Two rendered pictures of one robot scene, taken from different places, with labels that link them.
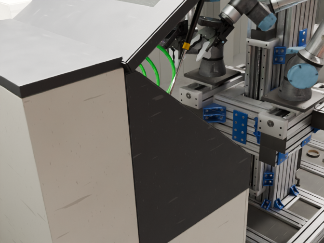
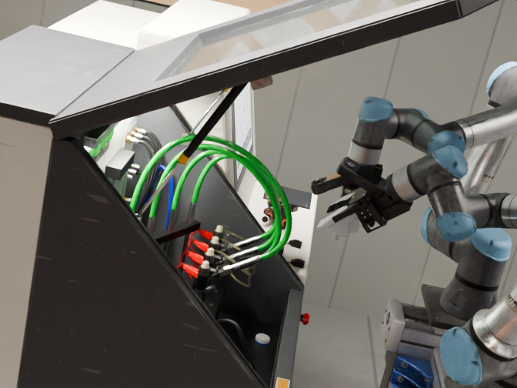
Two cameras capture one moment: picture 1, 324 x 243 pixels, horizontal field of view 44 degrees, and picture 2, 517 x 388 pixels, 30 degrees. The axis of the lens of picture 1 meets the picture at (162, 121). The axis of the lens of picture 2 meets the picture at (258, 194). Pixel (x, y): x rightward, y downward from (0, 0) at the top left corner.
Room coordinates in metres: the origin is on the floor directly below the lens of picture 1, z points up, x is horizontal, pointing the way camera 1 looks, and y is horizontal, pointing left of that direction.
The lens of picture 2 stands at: (-0.04, -1.41, 2.07)
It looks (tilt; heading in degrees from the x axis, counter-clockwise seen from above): 20 degrees down; 42
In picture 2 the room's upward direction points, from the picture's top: 13 degrees clockwise
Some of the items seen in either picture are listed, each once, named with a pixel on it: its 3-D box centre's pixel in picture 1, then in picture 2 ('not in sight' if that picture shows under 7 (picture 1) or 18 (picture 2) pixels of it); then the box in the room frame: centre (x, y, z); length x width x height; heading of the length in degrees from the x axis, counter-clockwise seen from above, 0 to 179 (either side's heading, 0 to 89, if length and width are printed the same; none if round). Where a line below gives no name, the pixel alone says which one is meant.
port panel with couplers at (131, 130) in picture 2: not in sight; (129, 169); (1.49, 0.43, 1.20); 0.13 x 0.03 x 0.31; 40
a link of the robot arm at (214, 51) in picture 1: (211, 42); (483, 252); (2.11, -0.28, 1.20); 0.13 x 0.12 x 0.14; 79
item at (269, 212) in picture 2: not in sight; (281, 210); (2.13, 0.44, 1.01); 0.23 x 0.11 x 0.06; 40
